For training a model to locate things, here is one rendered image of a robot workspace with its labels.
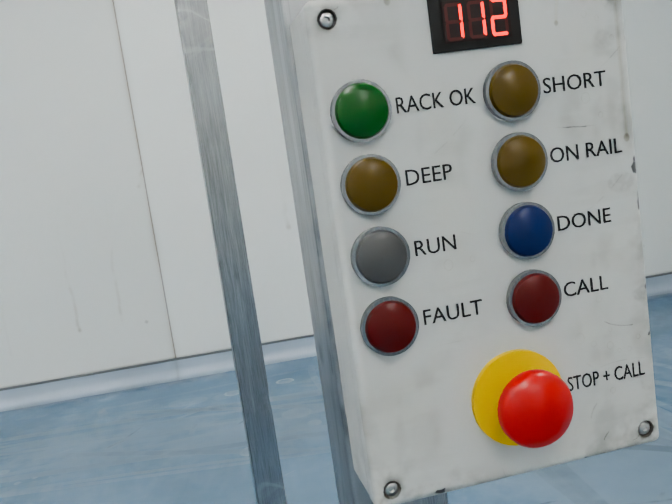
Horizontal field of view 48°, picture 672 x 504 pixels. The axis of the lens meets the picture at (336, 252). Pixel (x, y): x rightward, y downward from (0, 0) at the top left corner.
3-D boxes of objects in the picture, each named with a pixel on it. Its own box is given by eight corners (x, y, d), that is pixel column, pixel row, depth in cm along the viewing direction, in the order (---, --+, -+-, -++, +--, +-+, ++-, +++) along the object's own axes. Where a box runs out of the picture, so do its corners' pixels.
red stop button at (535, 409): (584, 443, 38) (576, 367, 37) (511, 461, 37) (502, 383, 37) (540, 415, 42) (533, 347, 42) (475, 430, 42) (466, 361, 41)
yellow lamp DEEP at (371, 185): (404, 208, 37) (397, 152, 37) (350, 217, 36) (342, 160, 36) (399, 207, 38) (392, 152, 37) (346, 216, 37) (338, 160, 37)
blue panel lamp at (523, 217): (559, 253, 39) (553, 200, 39) (510, 262, 38) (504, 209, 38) (551, 251, 40) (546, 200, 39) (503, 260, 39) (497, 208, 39)
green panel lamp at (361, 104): (395, 135, 36) (387, 77, 36) (340, 143, 36) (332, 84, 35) (390, 135, 37) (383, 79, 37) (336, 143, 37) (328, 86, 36)
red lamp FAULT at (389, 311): (422, 349, 38) (416, 296, 38) (370, 360, 37) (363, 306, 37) (417, 346, 39) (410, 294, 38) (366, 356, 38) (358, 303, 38)
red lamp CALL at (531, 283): (566, 320, 40) (560, 269, 39) (518, 330, 39) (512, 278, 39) (558, 317, 40) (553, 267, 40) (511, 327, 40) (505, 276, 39)
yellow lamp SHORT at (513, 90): (545, 113, 38) (539, 58, 38) (494, 121, 37) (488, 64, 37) (537, 115, 39) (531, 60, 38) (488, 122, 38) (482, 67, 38)
